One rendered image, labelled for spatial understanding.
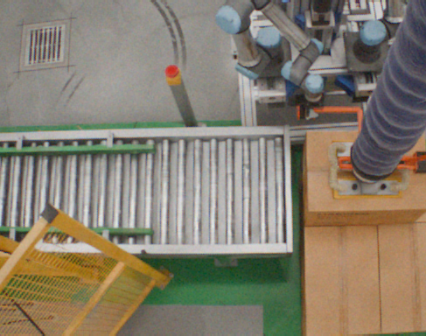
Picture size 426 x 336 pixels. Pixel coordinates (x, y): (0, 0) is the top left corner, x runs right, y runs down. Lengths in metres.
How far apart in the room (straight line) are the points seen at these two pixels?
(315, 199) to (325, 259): 0.48
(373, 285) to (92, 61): 2.44
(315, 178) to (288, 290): 1.06
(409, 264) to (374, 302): 0.28
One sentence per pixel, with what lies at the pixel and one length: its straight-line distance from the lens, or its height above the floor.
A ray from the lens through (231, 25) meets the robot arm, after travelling 2.60.
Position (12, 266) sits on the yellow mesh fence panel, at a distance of 2.01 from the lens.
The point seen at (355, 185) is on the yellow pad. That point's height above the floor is 1.00.
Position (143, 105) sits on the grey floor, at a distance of 4.29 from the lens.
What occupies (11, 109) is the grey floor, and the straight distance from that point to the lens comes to 4.58.
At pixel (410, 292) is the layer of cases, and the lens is 3.48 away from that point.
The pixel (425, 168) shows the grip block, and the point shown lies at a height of 1.09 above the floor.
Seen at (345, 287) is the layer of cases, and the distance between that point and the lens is 3.42.
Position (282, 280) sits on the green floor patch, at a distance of 3.95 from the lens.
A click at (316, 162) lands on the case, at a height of 0.94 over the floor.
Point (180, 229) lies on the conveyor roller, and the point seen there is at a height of 0.55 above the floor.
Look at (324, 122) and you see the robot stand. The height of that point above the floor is 0.21.
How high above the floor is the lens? 3.93
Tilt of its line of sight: 74 degrees down
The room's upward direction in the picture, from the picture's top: 5 degrees counter-clockwise
